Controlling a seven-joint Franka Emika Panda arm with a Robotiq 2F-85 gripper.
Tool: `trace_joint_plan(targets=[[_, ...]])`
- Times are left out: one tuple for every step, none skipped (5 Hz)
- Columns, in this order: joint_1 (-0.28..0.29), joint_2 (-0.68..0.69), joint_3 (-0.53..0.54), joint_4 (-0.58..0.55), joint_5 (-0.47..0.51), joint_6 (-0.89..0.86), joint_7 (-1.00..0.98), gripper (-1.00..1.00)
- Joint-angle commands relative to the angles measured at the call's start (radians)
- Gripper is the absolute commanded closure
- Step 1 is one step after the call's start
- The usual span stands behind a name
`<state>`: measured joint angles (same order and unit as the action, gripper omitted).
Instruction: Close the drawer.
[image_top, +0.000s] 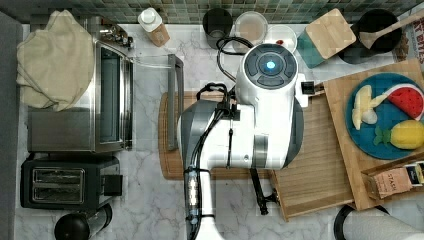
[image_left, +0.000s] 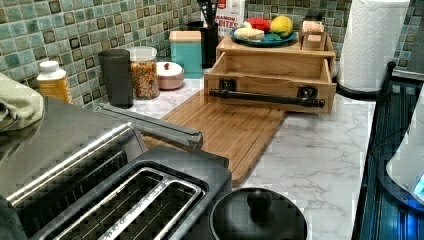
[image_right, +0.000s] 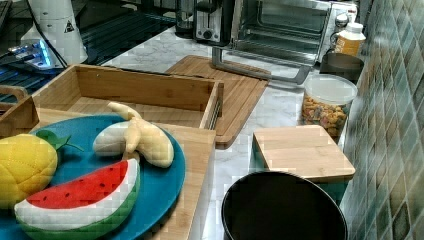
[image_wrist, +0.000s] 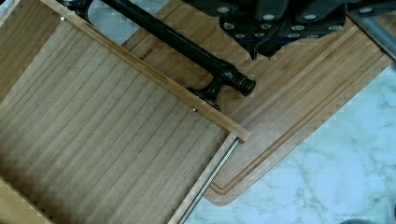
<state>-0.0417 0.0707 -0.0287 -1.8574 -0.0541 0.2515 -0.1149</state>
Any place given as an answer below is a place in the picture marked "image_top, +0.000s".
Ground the dark grey cup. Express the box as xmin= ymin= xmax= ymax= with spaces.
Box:
xmin=202 ymin=8 xmax=233 ymax=49

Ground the toy pineapple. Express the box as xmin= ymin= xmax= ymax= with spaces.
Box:
xmin=373 ymin=120 xmax=424 ymax=150

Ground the black utensil pot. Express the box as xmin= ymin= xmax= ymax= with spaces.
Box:
xmin=337 ymin=8 xmax=403 ymax=65

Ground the wooden spoon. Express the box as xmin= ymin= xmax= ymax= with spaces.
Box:
xmin=359 ymin=9 xmax=424 ymax=49

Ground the white cap brown bottle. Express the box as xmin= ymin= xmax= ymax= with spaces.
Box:
xmin=138 ymin=7 xmax=170 ymax=47

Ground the clear plastic jar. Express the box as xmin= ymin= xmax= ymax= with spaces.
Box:
xmin=232 ymin=11 xmax=268 ymax=46

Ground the beige folded cloth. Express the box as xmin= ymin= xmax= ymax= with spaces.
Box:
xmin=16 ymin=10 xmax=94 ymax=111

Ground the wooden drawer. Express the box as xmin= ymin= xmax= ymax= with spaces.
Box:
xmin=270 ymin=94 xmax=354 ymax=220

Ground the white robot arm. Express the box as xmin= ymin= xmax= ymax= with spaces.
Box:
xmin=177 ymin=43 xmax=304 ymax=240

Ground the stainless toaster oven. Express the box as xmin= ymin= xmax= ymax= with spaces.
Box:
xmin=28 ymin=16 xmax=184 ymax=153

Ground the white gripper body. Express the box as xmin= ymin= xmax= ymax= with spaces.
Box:
xmin=295 ymin=74 xmax=315 ymax=108

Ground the brown tea box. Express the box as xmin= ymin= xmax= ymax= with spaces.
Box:
xmin=365 ymin=168 xmax=413 ymax=200

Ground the blue plate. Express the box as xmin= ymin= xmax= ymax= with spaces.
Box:
xmin=345 ymin=73 xmax=423 ymax=160

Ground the blue yellow tea packet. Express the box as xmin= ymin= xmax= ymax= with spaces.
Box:
xmin=404 ymin=162 xmax=424 ymax=187

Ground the toy watermelon slice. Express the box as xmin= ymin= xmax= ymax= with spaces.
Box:
xmin=384 ymin=83 xmax=423 ymax=121

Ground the wooden drawer cabinet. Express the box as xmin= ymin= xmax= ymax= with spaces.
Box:
xmin=323 ymin=58 xmax=423 ymax=210

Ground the paper towel roll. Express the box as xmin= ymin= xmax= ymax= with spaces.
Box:
xmin=333 ymin=205 xmax=424 ymax=240

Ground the toy banana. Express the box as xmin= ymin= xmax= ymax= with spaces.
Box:
xmin=352 ymin=85 xmax=387 ymax=130

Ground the teal box wooden lid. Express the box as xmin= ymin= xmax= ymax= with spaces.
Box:
xmin=297 ymin=8 xmax=356 ymax=68

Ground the white bowl with red spot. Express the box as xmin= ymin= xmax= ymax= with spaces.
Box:
xmin=264 ymin=25 xmax=297 ymax=53

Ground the black two-slot toaster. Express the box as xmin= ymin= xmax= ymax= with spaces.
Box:
xmin=20 ymin=155 xmax=123 ymax=210

